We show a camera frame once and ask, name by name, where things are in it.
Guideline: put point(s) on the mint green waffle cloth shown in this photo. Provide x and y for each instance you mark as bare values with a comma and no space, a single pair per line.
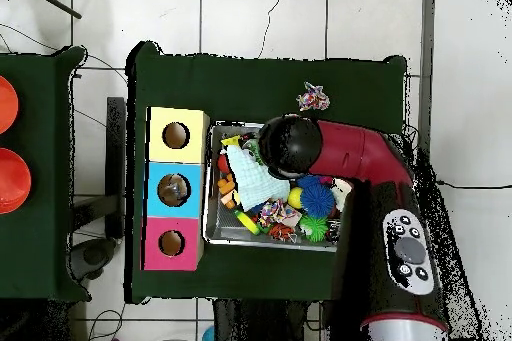
254,185

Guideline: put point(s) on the orange striped tiger toy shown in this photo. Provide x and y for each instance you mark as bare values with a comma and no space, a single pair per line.
282,233

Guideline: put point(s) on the cream waffle cloth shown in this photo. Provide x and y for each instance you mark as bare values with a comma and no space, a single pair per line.
342,194

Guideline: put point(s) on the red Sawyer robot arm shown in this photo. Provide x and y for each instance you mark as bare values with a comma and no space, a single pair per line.
360,153

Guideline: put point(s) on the wooden box with three holes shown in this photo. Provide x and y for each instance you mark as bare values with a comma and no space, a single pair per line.
157,197

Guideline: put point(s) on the red ball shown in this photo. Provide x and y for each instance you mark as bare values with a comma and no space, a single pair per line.
223,163

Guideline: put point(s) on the orange plastic building block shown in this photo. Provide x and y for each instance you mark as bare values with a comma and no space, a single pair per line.
228,190

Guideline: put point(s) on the yellow cheese wedge toy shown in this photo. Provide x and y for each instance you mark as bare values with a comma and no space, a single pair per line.
230,142

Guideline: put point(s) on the yellow ball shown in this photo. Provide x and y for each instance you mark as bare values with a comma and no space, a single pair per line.
295,198

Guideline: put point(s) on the blue spiky ball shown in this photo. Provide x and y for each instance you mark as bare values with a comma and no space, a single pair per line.
318,198

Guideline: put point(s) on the side table with green cloth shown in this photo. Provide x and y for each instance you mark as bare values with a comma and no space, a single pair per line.
40,229

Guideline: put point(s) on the orange bowl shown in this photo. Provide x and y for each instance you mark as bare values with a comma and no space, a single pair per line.
12,181
6,105

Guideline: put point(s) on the black rod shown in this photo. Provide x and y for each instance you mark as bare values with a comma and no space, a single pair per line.
52,1

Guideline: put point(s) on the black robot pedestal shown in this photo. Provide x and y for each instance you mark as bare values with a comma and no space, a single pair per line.
256,325

